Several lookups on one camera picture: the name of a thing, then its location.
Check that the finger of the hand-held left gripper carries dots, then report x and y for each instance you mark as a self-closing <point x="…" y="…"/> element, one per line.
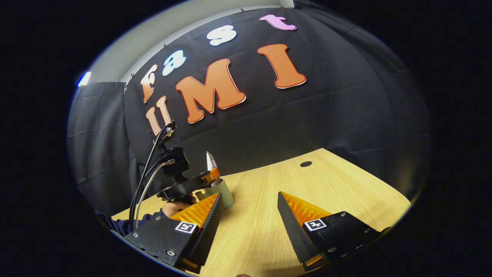
<point x="214" y="174"/>

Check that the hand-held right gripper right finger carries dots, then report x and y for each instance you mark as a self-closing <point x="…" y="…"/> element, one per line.
<point x="294" y="231"/>

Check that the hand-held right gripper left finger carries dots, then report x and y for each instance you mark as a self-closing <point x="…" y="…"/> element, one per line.
<point x="209" y="231"/>

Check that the white toothpaste tube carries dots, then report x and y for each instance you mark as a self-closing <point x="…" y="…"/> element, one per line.
<point x="211" y="161"/>

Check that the wooden desktop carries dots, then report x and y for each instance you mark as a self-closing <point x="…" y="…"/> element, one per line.
<point x="261" y="231"/>

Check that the round black desk hole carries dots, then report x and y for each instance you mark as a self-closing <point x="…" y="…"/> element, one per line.
<point x="306" y="164"/>

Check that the black backdrop cloth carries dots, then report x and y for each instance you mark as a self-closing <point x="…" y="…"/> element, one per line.
<point x="288" y="123"/>

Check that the ceiling light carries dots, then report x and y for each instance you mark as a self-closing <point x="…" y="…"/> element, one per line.
<point x="83" y="79"/>

